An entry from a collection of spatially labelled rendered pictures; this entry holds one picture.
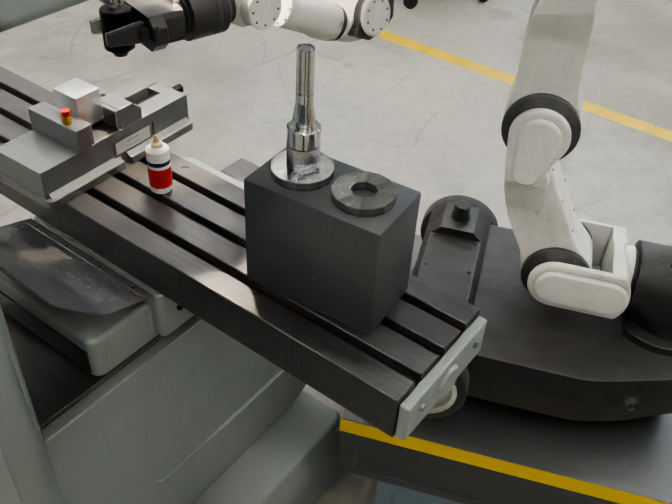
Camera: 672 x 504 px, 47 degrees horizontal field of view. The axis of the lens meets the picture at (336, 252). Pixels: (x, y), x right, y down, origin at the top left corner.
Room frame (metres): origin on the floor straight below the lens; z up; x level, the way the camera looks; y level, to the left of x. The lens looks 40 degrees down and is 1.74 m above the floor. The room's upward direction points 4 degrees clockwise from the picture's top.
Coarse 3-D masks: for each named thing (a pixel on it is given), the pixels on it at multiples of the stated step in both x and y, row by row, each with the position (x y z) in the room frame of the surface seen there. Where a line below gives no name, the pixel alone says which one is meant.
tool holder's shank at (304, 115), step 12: (300, 48) 0.90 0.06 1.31; (312, 48) 0.91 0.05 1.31; (300, 60) 0.90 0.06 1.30; (312, 60) 0.90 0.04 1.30; (300, 72) 0.90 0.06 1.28; (312, 72) 0.90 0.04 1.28; (300, 84) 0.90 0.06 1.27; (312, 84) 0.90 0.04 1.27; (300, 96) 0.90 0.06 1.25; (312, 96) 0.90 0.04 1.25; (300, 108) 0.90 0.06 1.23; (312, 108) 0.90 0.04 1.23; (300, 120) 0.89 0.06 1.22; (312, 120) 0.90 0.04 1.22
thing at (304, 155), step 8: (288, 136) 0.89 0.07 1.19; (320, 136) 0.90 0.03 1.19; (288, 144) 0.89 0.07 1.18; (296, 144) 0.89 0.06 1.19; (304, 144) 0.88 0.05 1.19; (312, 144) 0.89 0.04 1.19; (320, 144) 0.91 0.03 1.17; (288, 152) 0.89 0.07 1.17; (296, 152) 0.89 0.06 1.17; (304, 152) 0.88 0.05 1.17; (312, 152) 0.89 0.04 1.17; (288, 160) 0.89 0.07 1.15; (296, 160) 0.89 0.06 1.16; (304, 160) 0.88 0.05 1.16; (312, 160) 0.89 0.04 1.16; (288, 168) 0.89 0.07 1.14; (296, 168) 0.89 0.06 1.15; (304, 168) 0.88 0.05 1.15; (312, 168) 0.89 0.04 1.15
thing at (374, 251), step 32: (320, 160) 0.92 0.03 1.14; (256, 192) 0.87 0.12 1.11; (288, 192) 0.86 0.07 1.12; (320, 192) 0.86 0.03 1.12; (352, 192) 0.87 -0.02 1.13; (384, 192) 0.85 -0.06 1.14; (416, 192) 0.88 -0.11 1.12; (256, 224) 0.87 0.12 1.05; (288, 224) 0.85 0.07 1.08; (320, 224) 0.82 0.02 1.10; (352, 224) 0.80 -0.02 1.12; (384, 224) 0.80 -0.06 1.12; (416, 224) 0.88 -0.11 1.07; (256, 256) 0.87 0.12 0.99; (288, 256) 0.85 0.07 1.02; (320, 256) 0.82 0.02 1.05; (352, 256) 0.80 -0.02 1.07; (384, 256) 0.79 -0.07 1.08; (288, 288) 0.85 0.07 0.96; (320, 288) 0.82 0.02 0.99; (352, 288) 0.79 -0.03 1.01; (384, 288) 0.80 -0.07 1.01; (352, 320) 0.79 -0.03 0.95
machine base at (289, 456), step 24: (312, 408) 1.23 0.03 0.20; (288, 432) 1.15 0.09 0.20; (312, 432) 1.16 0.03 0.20; (336, 432) 1.18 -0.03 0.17; (240, 456) 1.08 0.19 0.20; (264, 456) 1.08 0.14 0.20; (288, 456) 1.08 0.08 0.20; (312, 456) 1.10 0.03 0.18; (336, 456) 1.15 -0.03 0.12; (216, 480) 1.01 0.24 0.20; (240, 480) 1.01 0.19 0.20; (264, 480) 1.01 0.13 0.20; (288, 480) 1.03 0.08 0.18; (312, 480) 1.07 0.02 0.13
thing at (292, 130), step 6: (288, 126) 0.90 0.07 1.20; (294, 126) 0.90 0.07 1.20; (312, 126) 0.90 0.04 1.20; (318, 126) 0.91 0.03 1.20; (288, 132) 0.89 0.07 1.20; (294, 132) 0.89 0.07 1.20; (300, 132) 0.89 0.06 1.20; (306, 132) 0.89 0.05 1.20; (312, 132) 0.89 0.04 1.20; (318, 132) 0.90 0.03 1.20; (294, 138) 0.89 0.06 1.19; (300, 138) 0.88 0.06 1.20; (306, 138) 0.88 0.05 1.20; (312, 138) 0.89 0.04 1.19
